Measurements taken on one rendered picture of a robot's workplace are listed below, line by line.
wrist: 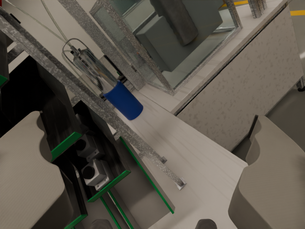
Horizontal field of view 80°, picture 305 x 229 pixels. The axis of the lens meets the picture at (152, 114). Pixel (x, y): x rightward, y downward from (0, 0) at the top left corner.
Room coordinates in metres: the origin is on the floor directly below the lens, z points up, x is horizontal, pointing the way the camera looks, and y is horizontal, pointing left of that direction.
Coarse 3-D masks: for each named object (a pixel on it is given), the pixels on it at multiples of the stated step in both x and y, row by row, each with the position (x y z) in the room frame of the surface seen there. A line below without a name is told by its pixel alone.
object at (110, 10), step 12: (228, 0) 1.11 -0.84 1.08; (108, 12) 1.08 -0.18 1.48; (120, 24) 1.06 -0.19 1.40; (240, 24) 1.11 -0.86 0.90; (108, 36) 1.52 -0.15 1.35; (132, 36) 1.06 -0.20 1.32; (228, 36) 1.11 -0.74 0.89; (120, 48) 1.49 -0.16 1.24; (216, 48) 1.09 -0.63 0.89; (144, 60) 1.09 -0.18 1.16; (204, 60) 1.08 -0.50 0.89; (156, 72) 1.06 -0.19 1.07; (192, 72) 1.08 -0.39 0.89; (168, 84) 1.06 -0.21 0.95; (180, 84) 1.07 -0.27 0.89
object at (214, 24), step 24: (120, 0) 1.08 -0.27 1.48; (144, 0) 1.09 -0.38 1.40; (192, 0) 1.11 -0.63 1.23; (216, 0) 1.12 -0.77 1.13; (144, 24) 1.08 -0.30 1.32; (168, 24) 1.09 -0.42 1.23; (216, 24) 1.11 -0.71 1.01; (144, 48) 1.08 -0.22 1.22; (168, 48) 1.08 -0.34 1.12; (192, 48) 1.10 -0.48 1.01; (144, 72) 1.37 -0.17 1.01; (168, 72) 1.08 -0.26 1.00
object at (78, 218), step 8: (56, 160) 0.47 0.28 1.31; (64, 160) 0.49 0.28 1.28; (64, 168) 0.46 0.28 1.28; (72, 168) 0.48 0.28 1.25; (64, 176) 0.48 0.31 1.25; (72, 176) 0.45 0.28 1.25; (64, 184) 0.46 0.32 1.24; (72, 184) 0.42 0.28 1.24; (72, 192) 0.43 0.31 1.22; (80, 192) 0.41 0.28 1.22; (72, 200) 0.41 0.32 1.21; (80, 200) 0.39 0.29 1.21; (80, 208) 0.37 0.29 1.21; (72, 216) 0.38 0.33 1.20; (80, 216) 0.35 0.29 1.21; (72, 224) 0.35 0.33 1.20
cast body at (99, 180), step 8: (96, 160) 0.40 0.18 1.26; (88, 168) 0.38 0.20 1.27; (96, 168) 0.38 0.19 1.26; (104, 168) 0.40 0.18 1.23; (88, 176) 0.37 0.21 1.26; (96, 176) 0.36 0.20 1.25; (104, 176) 0.37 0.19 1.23; (112, 176) 0.38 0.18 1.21; (88, 184) 0.37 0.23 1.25; (96, 184) 0.38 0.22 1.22; (104, 184) 0.37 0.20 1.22
